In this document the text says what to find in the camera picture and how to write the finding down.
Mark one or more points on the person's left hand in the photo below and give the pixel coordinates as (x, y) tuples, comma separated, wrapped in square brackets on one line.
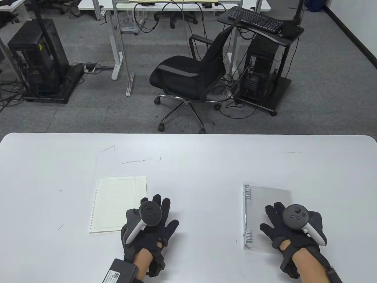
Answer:
[(159, 233)]

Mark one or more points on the person's right hand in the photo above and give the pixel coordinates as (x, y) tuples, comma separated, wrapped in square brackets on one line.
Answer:
[(279, 233)]

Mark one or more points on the stack of lined loose-leaf paper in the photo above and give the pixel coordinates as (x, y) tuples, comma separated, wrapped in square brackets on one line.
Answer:
[(115, 203)]

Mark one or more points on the person's left forearm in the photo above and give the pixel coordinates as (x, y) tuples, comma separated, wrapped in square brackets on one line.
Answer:
[(142, 262)]

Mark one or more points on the person's right forearm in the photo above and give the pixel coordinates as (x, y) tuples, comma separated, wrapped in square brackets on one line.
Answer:
[(309, 265)]

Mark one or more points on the white and black left controller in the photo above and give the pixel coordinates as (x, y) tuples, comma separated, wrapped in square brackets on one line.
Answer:
[(150, 213)]

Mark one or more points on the white and black controller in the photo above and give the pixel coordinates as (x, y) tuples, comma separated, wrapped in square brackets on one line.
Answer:
[(294, 216), (150, 213)]

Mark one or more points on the white and black right controller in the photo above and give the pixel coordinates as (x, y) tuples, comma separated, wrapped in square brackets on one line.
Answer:
[(294, 216)]

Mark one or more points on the black labelled wrist box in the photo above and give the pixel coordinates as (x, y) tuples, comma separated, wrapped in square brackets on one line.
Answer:
[(117, 272)]

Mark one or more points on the black and grey wrist box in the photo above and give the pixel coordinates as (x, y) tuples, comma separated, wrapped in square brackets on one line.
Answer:
[(334, 275)]

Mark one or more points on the black rolling computer cart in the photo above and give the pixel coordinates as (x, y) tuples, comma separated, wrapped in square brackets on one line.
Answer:
[(279, 88)]

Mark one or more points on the black office chair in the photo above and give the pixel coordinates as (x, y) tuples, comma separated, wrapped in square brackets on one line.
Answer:
[(182, 76)]

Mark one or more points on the black cart with pole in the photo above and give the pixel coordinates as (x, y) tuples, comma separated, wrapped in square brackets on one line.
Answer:
[(69, 85)]

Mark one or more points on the white power strip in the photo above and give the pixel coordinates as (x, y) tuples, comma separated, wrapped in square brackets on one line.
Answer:
[(89, 69)]

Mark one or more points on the clear rolling storage box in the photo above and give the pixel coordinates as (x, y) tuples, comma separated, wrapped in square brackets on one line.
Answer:
[(129, 23)]

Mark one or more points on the black glass-sided computer tower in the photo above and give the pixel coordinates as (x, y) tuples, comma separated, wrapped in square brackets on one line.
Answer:
[(38, 59)]

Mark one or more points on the black keyboard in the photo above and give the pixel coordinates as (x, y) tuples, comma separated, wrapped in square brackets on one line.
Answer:
[(253, 18)]

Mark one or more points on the black chair base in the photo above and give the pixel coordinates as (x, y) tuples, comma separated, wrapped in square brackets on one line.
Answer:
[(176, 16)]

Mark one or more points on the black monitor stand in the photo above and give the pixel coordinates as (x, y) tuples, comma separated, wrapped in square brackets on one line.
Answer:
[(298, 11)]

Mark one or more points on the dark blue bag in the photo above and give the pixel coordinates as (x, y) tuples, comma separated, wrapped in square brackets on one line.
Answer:
[(313, 4)]

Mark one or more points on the white background desk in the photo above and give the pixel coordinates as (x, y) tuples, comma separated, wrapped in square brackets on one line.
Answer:
[(97, 4)]

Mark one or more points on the aluminium frame post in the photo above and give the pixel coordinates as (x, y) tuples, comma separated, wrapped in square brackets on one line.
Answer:
[(125, 65)]

